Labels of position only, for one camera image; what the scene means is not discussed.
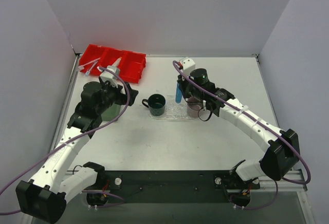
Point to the clear textured holder box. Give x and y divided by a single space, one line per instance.
173 108

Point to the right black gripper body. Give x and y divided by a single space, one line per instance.
184 88

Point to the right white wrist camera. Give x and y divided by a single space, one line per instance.
186 65

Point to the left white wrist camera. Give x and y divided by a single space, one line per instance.
107 76

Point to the white toothpaste tube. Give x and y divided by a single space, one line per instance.
117 62

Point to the pink white toothbrush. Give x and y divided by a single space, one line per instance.
81 67

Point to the green metal tray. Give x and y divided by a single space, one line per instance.
111 113

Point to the dark green mug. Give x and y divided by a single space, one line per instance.
156 104

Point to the aluminium frame rail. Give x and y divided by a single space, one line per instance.
266 184

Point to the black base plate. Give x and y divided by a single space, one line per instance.
172 186

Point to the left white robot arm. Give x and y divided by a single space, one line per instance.
46 194

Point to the blue toothpaste tube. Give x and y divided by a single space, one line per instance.
178 94

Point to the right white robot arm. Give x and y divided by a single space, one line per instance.
279 146

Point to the purple ceramic mug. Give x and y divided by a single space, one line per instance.
195 108

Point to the clear textured oval tray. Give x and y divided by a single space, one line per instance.
174 117

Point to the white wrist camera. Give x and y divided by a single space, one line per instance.
107 76
186 65

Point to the red divided plastic bin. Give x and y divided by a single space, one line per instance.
131 64

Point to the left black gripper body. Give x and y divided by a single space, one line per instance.
123 93

